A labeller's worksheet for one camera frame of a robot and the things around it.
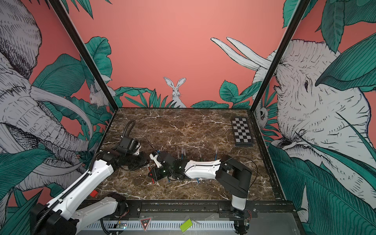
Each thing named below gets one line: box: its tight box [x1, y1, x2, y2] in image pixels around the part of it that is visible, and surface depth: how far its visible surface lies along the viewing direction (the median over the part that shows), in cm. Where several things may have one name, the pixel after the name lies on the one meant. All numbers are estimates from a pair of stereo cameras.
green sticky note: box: [180, 218, 193, 233], surface depth 70 cm
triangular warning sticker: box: [138, 216, 154, 233], surface depth 71 cm
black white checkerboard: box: [231, 116, 255, 147], surface depth 104 cm
